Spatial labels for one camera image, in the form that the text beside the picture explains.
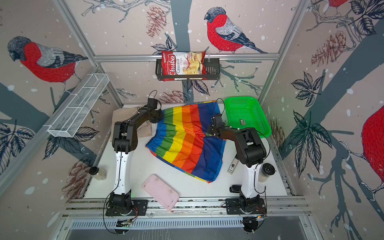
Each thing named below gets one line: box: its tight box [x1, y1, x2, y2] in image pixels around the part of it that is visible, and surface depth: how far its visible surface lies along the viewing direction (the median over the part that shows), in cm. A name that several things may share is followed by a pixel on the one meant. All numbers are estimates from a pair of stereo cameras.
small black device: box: [229, 185, 242, 193], surface depth 79 cm
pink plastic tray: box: [142, 173, 180, 211], surface depth 78 cm
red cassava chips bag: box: [161, 51, 207, 82], surface depth 90 cm
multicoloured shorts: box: [145, 101, 227, 183], surface depth 97 cm
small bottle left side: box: [89, 166, 108, 181], surface depth 81 cm
